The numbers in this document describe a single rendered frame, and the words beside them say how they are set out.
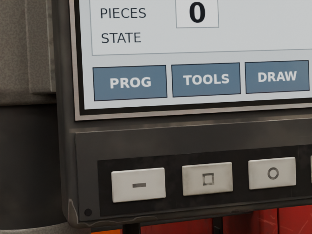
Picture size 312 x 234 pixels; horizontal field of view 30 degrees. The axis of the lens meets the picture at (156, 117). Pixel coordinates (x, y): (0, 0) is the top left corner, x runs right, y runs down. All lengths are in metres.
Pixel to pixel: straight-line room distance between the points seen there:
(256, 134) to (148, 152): 0.08
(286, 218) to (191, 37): 0.53
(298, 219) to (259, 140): 0.49
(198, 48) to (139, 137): 0.07
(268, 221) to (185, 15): 0.52
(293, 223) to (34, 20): 0.55
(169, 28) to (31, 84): 0.14
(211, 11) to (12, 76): 0.18
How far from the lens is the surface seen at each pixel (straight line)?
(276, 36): 0.44
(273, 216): 0.89
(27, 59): 0.50
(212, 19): 0.42
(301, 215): 0.91
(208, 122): 0.41
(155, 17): 0.41
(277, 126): 0.43
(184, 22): 0.41
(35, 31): 0.50
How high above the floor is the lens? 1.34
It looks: 3 degrees down
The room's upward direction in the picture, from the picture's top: 3 degrees counter-clockwise
